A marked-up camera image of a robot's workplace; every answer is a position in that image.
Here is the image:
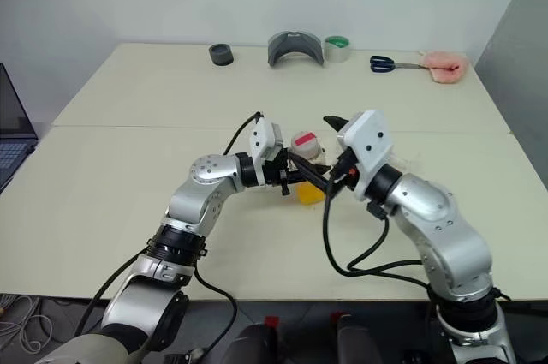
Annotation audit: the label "clear bottle with orange drink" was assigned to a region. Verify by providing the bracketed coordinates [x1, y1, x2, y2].
[289, 131, 331, 207]

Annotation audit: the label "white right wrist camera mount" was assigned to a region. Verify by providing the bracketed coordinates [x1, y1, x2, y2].
[336, 110, 394, 203]

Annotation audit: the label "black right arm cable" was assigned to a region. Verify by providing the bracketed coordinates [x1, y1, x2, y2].
[321, 158, 434, 292]

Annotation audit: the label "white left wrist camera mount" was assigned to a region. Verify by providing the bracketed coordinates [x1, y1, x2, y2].
[249, 117, 284, 164]

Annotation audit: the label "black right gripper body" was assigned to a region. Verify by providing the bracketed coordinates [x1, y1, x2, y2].
[328, 147, 360, 194]

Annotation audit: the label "pink fluffy cloth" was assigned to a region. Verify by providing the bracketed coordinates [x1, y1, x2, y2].
[418, 50, 470, 85]

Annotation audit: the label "dark laptop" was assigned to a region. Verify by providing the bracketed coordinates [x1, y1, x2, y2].
[0, 62, 39, 194]

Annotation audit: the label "grey curved plastic shell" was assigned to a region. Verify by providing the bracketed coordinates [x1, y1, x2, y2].
[267, 30, 325, 70]

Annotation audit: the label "silver tape roll green core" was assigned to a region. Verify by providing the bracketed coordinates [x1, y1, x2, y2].
[323, 34, 354, 65]

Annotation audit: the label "black round container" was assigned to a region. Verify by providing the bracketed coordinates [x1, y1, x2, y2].
[208, 43, 235, 68]

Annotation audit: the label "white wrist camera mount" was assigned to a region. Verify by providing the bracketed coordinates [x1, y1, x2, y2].
[249, 117, 284, 164]
[336, 110, 394, 203]

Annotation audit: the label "grey cable plug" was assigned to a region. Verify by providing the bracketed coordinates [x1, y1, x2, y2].
[164, 348, 207, 364]

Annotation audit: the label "blue handled scissors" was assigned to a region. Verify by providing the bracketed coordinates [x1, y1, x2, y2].
[369, 55, 426, 75]

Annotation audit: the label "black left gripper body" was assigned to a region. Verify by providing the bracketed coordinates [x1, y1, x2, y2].
[261, 147, 290, 197]

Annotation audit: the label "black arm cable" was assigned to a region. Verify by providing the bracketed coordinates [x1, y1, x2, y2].
[321, 158, 434, 292]
[74, 111, 264, 359]

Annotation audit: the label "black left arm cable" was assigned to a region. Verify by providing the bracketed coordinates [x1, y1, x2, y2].
[74, 111, 264, 359]

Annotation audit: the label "white cable bundle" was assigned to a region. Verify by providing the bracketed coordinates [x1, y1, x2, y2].
[0, 293, 53, 353]

